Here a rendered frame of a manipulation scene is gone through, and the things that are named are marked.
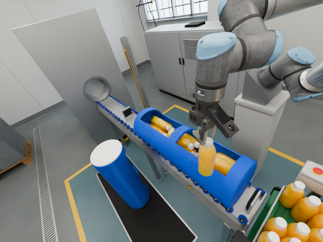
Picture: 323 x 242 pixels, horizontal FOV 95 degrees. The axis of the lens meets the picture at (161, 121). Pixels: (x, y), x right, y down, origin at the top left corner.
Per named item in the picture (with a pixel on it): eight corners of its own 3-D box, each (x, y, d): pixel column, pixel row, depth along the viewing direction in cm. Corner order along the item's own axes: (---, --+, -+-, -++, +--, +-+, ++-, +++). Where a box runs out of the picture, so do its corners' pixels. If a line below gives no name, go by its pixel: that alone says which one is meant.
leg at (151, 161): (159, 176, 212) (147, 149, 172) (162, 179, 208) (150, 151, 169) (156, 179, 209) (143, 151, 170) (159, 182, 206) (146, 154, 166)
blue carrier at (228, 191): (162, 123, 150) (153, 101, 131) (254, 177, 91) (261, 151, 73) (140, 141, 140) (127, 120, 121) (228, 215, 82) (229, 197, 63)
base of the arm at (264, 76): (266, 64, 121) (278, 55, 112) (280, 83, 119) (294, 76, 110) (252, 72, 115) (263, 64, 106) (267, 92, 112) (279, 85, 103)
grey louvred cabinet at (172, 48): (171, 83, 426) (161, 25, 336) (248, 107, 281) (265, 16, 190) (157, 91, 406) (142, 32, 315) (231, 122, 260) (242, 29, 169)
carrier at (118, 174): (146, 210, 167) (152, 186, 188) (114, 168, 112) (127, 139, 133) (123, 207, 175) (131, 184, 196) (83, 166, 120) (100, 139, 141)
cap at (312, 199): (320, 207, 64) (323, 205, 63) (309, 205, 66) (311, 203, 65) (316, 198, 67) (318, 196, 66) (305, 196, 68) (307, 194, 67)
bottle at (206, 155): (211, 163, 73) (215, 136, 62) (214, 176, 68) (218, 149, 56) (197, 163, 74) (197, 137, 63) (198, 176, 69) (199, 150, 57)
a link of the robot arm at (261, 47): (275, 13, 38) (231, 20, 37) (295, 50, 36) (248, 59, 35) (252, 41, 48) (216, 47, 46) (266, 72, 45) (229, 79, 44)
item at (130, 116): (133, 116, 176) (129, 106, 166) (135, 117, 173) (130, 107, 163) (126, 121, 172) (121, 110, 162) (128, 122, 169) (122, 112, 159)
